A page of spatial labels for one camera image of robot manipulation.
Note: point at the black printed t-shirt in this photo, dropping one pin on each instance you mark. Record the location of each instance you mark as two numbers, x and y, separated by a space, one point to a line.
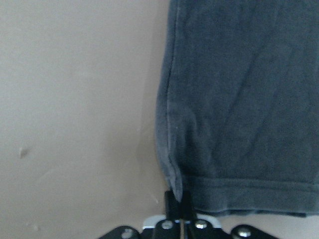
237 119

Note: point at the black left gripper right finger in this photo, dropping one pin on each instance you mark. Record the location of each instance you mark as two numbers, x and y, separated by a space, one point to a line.
187 211

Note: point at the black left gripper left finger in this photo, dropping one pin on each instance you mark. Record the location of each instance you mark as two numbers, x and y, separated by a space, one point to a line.
172 207

